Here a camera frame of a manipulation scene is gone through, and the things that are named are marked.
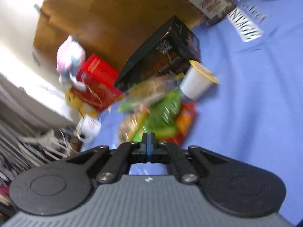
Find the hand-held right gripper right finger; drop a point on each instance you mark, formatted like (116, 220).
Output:
(152, 146)

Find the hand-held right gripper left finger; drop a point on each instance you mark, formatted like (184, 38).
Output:
(144, 146)

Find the green snack bag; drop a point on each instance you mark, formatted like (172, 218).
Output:
(165, 113)

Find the black snack box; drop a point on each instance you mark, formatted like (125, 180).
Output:
(156, 52)

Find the brown bread packet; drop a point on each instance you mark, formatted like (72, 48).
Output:
(131, 125)

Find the orange snack bag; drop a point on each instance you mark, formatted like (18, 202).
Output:
(187, 118)

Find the white mug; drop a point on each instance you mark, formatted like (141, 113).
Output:
(91, 126)

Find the clear yellow snack packet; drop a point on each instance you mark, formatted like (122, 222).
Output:
(151, 85)

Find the white cup with yellow lid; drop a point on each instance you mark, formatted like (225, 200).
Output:
(196, 82)

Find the red patterned box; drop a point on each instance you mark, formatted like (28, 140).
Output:
(99, 78)

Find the blue printed blanket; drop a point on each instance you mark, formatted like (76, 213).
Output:
(248, 104)

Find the grey striped cloth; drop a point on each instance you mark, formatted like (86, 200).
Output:
(19, 132)

